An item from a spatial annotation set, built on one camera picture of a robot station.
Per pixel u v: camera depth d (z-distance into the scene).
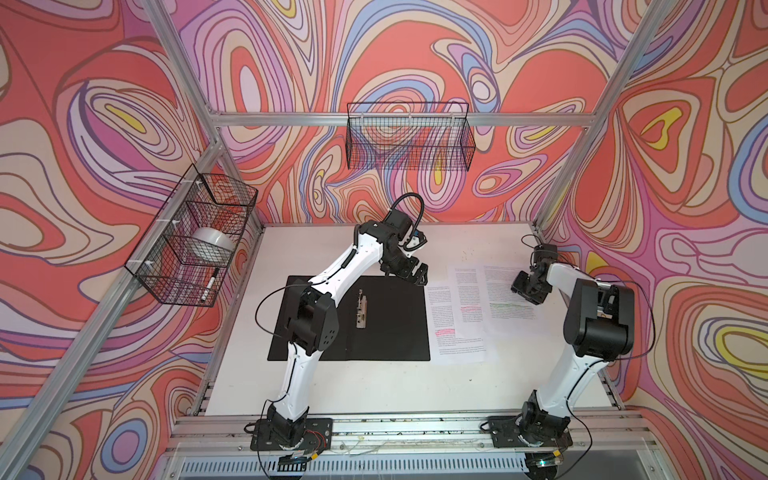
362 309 0.94
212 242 0.72
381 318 0.93
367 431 0.75
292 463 0.72
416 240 0.82
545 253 0.82
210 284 0.72
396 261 0.75
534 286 0.84
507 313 0.97
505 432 0.74
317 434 0.73
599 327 0.51
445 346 0.89
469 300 0.99
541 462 0.71
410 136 0.96
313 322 0.53
